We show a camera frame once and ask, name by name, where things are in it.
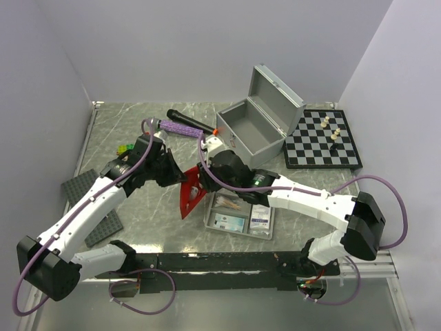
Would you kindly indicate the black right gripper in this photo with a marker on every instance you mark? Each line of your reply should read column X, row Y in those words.
column 207, row 180

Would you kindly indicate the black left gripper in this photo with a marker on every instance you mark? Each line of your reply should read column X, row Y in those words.
column 175, row 174

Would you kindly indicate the cotton swabs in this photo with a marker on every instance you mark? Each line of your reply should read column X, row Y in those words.
column 225, row 202

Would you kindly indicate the red first aid pouch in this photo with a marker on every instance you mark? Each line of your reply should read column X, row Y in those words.
column 186, row 206

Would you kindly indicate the light blue gauze packet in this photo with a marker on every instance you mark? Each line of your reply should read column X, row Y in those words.
column 226, row 222

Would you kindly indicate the white blue instruction packet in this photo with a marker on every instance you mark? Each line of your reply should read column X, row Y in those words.
column 259, row 222

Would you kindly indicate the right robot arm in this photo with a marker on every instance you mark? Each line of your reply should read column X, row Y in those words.
column 357, row 220

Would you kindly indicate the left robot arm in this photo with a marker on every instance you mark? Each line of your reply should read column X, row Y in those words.
column 51, row 262

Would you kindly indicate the purple glitter microphone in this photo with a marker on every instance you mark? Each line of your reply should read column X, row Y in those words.
column 178, row 128

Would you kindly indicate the toy brick car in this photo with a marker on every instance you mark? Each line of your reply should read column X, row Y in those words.
column 124, row 148

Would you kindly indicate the grey metal storage box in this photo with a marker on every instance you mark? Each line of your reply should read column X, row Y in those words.
column 256, row 127

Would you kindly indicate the grey plastic divided tray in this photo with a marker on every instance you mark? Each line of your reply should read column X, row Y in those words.
column 229, row 213

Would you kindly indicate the black microphone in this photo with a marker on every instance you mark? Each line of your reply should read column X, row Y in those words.
column 179, row 117

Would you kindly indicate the chess board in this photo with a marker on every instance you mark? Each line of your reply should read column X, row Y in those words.
column 308, row 146

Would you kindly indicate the cream chess piece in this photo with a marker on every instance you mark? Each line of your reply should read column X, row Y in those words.
column 325, row 122

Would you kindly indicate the black chess piece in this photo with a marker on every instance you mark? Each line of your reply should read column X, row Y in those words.
column 333, row 147

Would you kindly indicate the cream chess pawn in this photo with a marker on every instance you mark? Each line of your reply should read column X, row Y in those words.
column 335, row 135

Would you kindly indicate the black mounting base rail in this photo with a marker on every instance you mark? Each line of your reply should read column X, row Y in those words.
column 236, row 270

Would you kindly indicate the aluminium frame rail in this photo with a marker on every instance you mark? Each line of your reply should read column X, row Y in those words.
column 382, row 267

